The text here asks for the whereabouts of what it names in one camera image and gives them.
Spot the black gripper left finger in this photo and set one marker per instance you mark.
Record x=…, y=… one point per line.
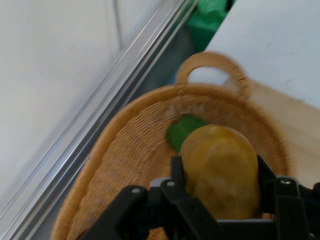
x=160, y=207

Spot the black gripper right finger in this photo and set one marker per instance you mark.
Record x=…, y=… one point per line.
x=290, y=207

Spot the yellow-brown toy potato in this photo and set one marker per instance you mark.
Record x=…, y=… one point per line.
x=222, y=170

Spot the wooden cutting board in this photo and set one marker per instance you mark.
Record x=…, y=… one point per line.
x=300, y=135

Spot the green toy bell pepper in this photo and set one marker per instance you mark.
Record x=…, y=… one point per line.
x=178, y=133

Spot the green foam mat piece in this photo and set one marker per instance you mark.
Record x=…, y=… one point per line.
x=205, y=22

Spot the aluminium wall rail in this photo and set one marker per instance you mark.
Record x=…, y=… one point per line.
x=100, y=112

